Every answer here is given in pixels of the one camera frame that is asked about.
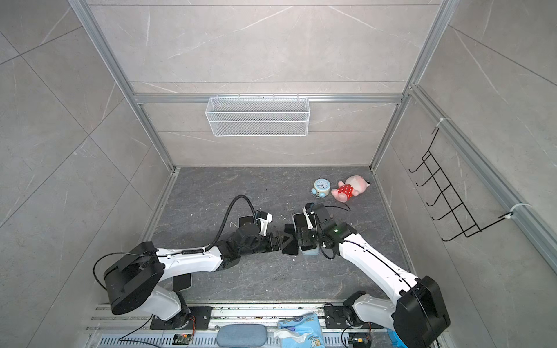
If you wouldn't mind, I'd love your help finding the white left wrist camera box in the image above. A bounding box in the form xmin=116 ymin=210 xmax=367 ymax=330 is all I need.
xmin=255 ymin=211 xmax=273 ymax=236

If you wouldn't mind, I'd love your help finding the cased phone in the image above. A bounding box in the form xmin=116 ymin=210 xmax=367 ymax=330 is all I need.
xmin=292 ymin=213 xmax=311 ymax=247
xmin=239 ymin=216 xmax=255 ymax=227

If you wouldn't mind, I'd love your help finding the light blue phone case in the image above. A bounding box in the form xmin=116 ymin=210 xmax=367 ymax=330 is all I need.
xmin=300 ymin=245 xmax=320 ymax=256

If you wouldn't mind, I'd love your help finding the grey blue cushion pad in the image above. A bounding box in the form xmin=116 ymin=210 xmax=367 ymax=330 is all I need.
xmin=216 ymin=323 xmax=268 ymax=347

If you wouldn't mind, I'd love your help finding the white wire mesh basket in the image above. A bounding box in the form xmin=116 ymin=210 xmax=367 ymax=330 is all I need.
xmin=205 ymin=96 xmax=310 ymax=137

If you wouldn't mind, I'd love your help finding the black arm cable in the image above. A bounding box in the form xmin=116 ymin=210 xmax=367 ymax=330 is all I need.
xmin=180 ymin=194 xmax=260 ymax=255

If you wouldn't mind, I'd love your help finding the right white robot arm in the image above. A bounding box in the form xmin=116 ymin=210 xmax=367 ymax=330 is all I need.
xmin=292 ymin=203 xmax=451 ymax=347

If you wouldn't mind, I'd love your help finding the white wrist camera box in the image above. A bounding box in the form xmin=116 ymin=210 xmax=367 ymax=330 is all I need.
xmin=303 ymin=207 xmax=314 ymax=230
xmin=255 ymin=211 xmax=273 ymax=236

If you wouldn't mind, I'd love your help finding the pink plush pig toy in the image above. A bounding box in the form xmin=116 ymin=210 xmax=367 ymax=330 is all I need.
xmin=331 ymin=175 xmax=371 ymax=203

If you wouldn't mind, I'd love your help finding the black wire hook rack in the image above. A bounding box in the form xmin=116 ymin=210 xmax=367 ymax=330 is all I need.
xmin=408 ymin=128 xmax=514 ymax=243

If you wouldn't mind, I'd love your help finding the blue cream alarm clock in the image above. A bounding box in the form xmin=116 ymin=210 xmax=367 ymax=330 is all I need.
xmin=311 ymin=178 xmax=332 ymax=198

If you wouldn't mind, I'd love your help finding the blue tissue pack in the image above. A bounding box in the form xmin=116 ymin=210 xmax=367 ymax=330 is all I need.
xmin=274 ymin=313 xmax=325 ymax=348

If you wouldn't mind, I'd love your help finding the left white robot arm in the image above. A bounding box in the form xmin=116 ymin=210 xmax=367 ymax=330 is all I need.
xmin=104 ymin=223 xmax=293 ymax=329

